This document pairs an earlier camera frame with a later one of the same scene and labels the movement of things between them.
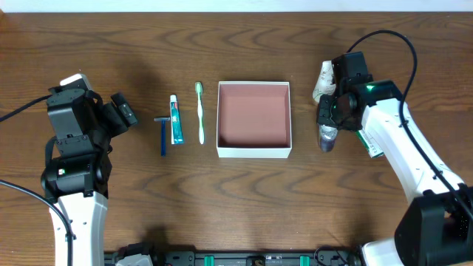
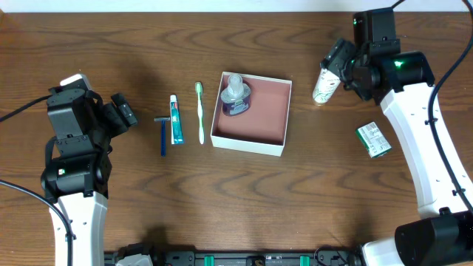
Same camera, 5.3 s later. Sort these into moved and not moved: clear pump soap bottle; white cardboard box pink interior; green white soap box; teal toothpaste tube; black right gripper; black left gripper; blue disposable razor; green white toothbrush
Moved: white cardboard box pink interior; black right gripper; clear pump soap bottle
Not moved: green white toothbrush; black left gripper; blue disposable razor; teal toothpaste tube; green white soap box
